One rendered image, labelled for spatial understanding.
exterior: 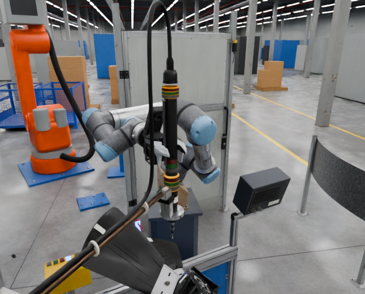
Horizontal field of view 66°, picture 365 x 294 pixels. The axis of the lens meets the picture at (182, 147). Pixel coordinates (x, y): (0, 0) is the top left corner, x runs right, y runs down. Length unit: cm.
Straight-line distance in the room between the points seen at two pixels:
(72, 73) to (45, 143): 436
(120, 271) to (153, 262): 10
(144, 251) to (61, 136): 390
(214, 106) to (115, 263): 238
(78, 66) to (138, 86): 614
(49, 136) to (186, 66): 258
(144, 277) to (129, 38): 205
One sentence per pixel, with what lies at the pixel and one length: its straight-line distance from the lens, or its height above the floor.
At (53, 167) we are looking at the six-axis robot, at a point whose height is 15.
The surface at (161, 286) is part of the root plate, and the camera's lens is 88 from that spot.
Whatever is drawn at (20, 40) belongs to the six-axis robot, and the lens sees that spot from 457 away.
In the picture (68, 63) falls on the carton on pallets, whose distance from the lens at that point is 871.
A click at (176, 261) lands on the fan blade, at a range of 106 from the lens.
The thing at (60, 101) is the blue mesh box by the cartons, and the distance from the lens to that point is 719.
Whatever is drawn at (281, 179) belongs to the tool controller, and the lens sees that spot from 157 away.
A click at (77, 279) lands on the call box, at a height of 103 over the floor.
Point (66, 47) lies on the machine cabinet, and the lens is 1128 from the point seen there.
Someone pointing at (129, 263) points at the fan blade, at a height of 134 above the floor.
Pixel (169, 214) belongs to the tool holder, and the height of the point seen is 145.
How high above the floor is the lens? 189
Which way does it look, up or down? 20 degrees down
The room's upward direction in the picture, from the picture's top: straight up
